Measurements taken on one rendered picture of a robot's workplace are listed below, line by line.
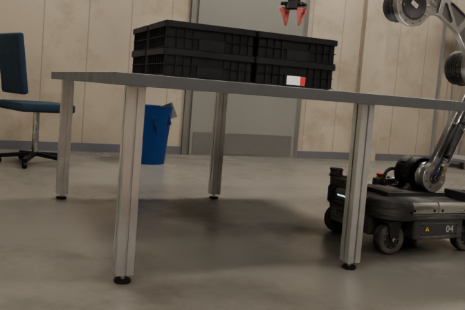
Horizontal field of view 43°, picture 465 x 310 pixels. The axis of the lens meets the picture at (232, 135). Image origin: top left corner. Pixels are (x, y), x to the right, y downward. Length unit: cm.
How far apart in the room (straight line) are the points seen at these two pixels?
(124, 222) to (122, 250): 10
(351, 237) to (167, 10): 398
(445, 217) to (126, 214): 151
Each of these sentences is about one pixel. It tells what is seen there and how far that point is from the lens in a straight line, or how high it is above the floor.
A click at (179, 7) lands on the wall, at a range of 600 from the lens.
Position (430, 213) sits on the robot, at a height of 19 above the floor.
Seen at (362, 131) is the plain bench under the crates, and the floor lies 55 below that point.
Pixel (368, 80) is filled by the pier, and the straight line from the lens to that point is 694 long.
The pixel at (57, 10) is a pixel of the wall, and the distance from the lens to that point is 572.
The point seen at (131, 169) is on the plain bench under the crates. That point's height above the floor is 39.
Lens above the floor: 66
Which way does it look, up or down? 4 degrees down
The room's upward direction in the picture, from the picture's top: 5 degrees clockwise
